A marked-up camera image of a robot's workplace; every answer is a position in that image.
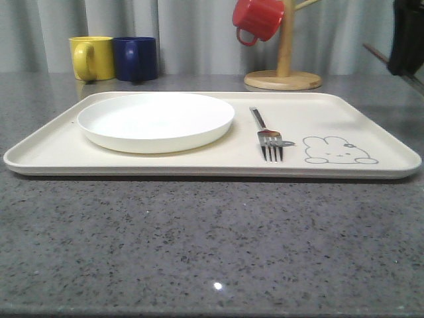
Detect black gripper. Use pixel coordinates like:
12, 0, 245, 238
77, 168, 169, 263
388, 0, 423, 76

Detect silver chopstick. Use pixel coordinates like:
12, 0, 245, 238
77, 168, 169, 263
362, 42, 424, 90

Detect silver fork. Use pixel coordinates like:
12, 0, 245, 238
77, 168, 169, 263
250, 107, 284, 162

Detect white round plate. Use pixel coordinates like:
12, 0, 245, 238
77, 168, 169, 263
77, 92, 235, 154

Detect beige rabbit serving tray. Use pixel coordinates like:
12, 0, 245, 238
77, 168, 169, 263
3, 91, 422, 180

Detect wooden mug tree stand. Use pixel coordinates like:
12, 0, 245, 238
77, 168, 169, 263
244, 1, 322, 91

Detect red mug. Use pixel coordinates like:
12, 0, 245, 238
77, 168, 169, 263
232, 0, 284, 46

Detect grey curtain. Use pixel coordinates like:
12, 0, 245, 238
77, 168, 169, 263
1, 1, 394, 76

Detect dark blue mug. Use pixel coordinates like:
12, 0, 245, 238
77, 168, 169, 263
112, 36, 158, 81

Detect yellow mug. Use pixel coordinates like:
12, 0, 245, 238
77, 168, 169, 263
69, 36, 115, 81

